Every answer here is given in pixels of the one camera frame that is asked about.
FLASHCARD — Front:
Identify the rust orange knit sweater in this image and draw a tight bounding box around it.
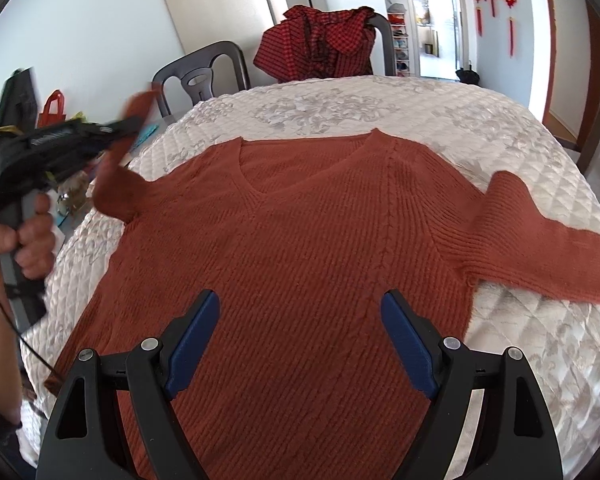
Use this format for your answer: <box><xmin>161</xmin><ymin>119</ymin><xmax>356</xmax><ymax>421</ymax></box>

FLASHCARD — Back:
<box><xmin>43</xmin><ymin>90</ymin><xmax>600</xmax><ymax>480</ymax></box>

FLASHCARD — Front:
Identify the person's left hand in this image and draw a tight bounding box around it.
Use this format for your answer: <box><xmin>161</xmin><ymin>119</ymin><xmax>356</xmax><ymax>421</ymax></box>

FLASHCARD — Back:
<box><xmin>0</xmin><ymin>194</ymin><xmax>56</xmax><ymax>284</ymax></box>

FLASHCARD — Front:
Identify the red gift bag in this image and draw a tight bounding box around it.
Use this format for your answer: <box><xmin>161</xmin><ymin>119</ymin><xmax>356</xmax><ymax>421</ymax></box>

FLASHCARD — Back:
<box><xmin>36</xmin><ymin>89</ymin><xmax>66</xmax><ymax>128</ymax></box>

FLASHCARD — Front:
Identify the white quilted table cover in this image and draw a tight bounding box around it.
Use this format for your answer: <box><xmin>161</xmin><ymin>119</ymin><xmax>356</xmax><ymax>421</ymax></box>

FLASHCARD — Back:
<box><xmin>28</xmin><ymin>76</ymin><xmax>600</xmax><ymax>479</ymax></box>

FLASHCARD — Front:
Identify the grey plastic chair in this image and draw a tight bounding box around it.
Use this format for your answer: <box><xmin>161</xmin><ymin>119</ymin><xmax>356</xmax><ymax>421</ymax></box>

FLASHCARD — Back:
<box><xmin>151</xmin><ymin>40</ymin><xmax>251</xmax><ymax>117</ymax></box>

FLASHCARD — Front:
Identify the red checkered garment on chair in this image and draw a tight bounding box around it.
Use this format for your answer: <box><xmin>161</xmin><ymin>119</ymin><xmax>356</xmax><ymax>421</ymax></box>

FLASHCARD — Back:
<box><xmin>253</xmin><ymin>4</ymin><xmax>376</xmax><ymax>82</ymax></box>

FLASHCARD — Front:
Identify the chair under red garment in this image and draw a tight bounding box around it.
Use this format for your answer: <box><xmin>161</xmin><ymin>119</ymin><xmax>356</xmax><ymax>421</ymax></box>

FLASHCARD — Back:
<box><xmin>367</xmin><ymin>13</ymin><xmax>398</xmax><ymax>77</ymax></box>

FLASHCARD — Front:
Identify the shoe rack shelf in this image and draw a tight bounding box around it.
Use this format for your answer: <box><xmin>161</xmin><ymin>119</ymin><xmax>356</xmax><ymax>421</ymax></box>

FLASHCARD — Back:
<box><xmin>387</xmin><ymin>3</ymin><xmax>411</xmax><ymax>77</ymax></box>

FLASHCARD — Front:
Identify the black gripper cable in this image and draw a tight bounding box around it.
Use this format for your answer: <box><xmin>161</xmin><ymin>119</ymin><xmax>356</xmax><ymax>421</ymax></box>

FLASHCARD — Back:
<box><xmin>0</xmin><ymin>249</ymin><xmax>56</xmax><ymax>401</ymax></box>

